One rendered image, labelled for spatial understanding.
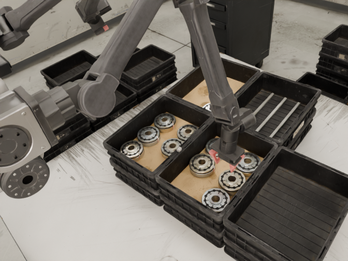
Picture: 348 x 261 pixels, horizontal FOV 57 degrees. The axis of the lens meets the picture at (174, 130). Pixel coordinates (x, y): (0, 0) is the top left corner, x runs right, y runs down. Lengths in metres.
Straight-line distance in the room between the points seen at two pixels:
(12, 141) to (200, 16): 0.54
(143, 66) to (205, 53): 1.73
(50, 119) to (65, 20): 3.53
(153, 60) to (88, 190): 1.43
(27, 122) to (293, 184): 0.97
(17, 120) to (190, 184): 0.79
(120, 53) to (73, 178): 0.96
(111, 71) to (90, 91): 0.07
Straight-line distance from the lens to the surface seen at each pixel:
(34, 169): 1.06
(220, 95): 0.96
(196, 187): 1.27
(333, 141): 1.68
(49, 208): 1.56
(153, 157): 1.40
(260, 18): 2.98
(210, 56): 0.92
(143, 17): 0.79
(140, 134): 1.46
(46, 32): 4.13
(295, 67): 3.42
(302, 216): 1.24
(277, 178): 1.32
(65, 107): 0.71
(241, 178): 1.26
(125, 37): 0.77
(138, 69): 2.59
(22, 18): 1.14
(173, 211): 1.33
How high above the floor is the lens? 1.86
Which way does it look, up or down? 44 degrees down
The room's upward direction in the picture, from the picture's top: 9 degrees counter-clockwise
